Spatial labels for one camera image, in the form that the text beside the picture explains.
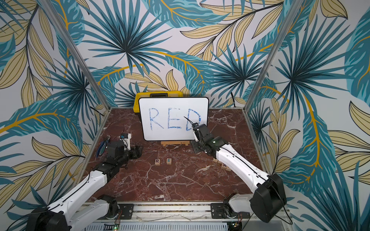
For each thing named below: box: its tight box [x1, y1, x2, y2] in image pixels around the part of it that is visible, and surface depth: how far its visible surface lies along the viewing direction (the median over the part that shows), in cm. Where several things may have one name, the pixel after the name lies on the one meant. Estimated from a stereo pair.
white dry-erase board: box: [138, 97, 210, 142], surface depth 90 cm
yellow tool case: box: [132, 90, 184, 114], surface depth 106 cm
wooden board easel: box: [160, 140, 191, 147], surface depth 95 cm
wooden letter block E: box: [166, 157, 172, 166], surface depth 91 cm
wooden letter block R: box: [154, 158, 161, 166], surface depth 90 cm
